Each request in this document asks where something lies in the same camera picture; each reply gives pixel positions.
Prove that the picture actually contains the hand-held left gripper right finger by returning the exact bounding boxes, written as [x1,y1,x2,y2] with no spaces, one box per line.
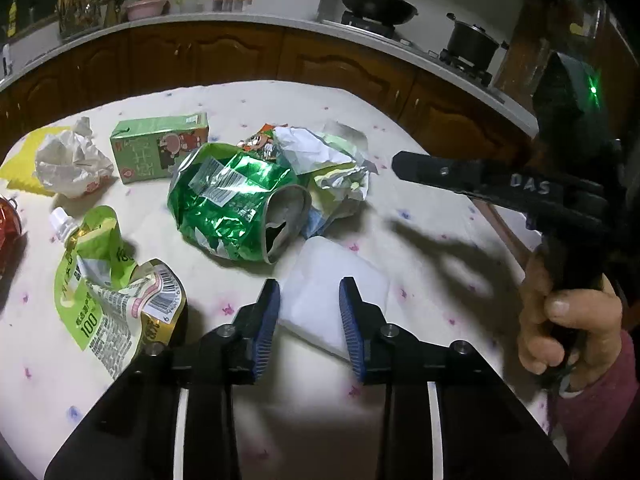
[338,277,572,480]

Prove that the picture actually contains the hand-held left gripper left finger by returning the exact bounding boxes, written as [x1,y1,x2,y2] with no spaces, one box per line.
[44,278,281,480]

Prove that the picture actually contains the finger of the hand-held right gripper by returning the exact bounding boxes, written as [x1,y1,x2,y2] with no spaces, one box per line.
[392,151,557,211]

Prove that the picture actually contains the white square pad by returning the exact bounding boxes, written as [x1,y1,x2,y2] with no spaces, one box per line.
[277,236,391,361]

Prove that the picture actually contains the green white wrapper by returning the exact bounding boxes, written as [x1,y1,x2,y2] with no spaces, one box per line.
[272,120,381,238]

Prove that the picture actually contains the crushed green can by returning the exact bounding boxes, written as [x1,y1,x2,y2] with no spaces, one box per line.
[167,142,313,265]

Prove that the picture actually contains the green spout pouch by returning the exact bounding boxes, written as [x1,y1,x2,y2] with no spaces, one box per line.
[48,206,187,380]

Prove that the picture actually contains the orange snack wrapper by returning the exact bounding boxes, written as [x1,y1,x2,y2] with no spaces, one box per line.
[235,122,281,161]

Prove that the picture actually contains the green juice carton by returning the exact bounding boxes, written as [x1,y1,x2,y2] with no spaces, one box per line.
[110,112,209,184]

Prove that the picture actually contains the white paper ball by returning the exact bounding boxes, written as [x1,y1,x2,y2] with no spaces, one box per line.
[35,116,116,198]

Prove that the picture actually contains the person's right forearm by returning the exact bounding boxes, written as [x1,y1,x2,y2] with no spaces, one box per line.
[547,327,640,480]

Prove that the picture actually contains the person's right hand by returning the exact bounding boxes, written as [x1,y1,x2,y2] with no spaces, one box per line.
[517,249,624,392]

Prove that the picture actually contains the black cooking pot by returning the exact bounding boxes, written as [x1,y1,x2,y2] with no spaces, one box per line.
[440,12,511,72]

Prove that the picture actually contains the gas stove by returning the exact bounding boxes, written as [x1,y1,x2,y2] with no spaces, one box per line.
[320,10,506,96]

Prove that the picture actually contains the white spotted tablecloth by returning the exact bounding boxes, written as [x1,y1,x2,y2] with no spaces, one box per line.
[0,80,551,480]

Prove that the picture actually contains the wooden lower cabinets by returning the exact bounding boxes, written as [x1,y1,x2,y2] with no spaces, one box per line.
[0,25,538,166]

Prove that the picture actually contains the white kitchen countertop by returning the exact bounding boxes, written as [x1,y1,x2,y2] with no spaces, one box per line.
[0,7,538,136]

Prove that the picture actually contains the red packet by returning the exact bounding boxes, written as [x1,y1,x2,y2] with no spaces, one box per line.
[0,196,26,281]

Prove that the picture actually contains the yellow sponge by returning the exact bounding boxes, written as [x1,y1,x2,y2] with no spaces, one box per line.
[0,126,76,196]

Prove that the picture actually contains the pink basin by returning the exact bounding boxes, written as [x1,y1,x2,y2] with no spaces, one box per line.
[122,0,168,21]

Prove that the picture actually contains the dish rack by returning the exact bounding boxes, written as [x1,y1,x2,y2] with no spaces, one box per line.
[56,0,110,40]

